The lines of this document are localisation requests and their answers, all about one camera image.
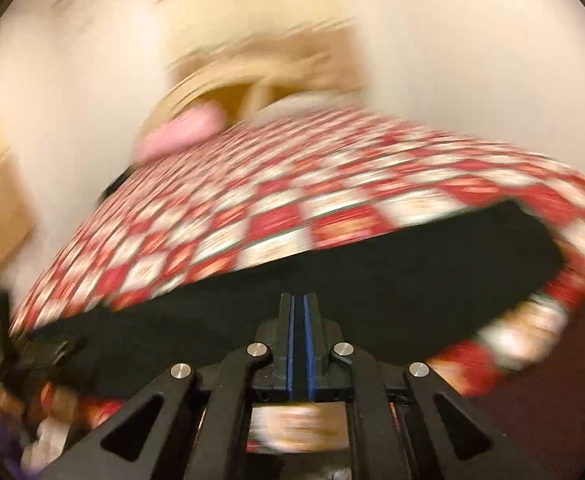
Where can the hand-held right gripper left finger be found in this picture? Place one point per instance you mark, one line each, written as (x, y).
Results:
(290, 350)

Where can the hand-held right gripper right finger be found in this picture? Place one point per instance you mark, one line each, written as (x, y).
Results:
(308, 350)

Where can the black pants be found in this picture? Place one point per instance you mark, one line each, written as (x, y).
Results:
(372, 270)

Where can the red checkered printed blanket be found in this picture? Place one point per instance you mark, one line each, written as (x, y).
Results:
(322, 200)

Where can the pink pillow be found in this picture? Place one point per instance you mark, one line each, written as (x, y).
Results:
(182, 132)

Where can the cream arched headboard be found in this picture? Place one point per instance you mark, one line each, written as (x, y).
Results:
(232, 72)

